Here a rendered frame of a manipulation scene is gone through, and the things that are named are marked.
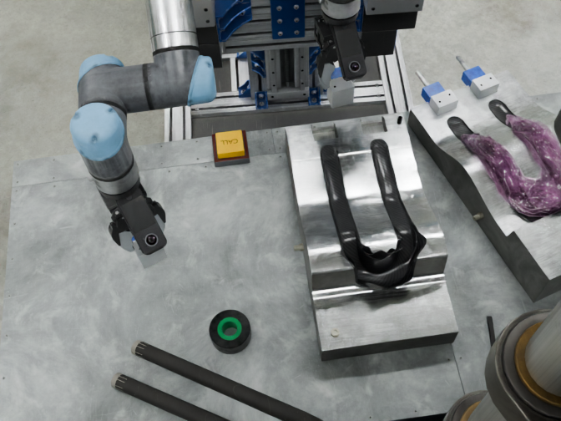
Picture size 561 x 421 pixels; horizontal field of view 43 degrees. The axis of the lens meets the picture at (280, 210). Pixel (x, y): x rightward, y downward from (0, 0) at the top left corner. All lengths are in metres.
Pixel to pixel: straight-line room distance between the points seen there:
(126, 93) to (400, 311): 0.65
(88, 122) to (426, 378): 0.78
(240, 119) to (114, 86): 1.32
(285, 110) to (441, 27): 0.89
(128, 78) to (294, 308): 0.58
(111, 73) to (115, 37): 1.91
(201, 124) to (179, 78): 1.30
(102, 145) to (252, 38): 0.95
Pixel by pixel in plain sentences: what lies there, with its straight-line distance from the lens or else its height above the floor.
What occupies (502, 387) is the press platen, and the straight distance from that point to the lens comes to 0.63.
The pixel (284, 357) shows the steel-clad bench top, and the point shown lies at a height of 0.80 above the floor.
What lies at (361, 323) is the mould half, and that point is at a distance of 1.36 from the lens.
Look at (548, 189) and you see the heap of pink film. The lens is 1.53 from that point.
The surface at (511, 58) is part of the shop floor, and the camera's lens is 2.99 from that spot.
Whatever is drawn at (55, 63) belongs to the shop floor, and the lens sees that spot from 3.04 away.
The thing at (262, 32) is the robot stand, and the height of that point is 0.74.
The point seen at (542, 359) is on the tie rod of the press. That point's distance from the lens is 0.60.
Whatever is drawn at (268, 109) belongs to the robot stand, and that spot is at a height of 0.22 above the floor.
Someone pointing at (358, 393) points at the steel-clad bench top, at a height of 0.80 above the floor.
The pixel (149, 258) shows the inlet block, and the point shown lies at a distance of 1.36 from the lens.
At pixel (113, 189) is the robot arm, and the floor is 1.17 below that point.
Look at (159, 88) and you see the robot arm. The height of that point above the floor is 1.27.
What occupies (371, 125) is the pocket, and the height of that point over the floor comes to 0.87.
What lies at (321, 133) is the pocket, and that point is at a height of 0.86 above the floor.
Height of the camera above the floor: 2.12
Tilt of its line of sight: 60 degrees down
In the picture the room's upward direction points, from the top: 4 degrees counter-clockwise
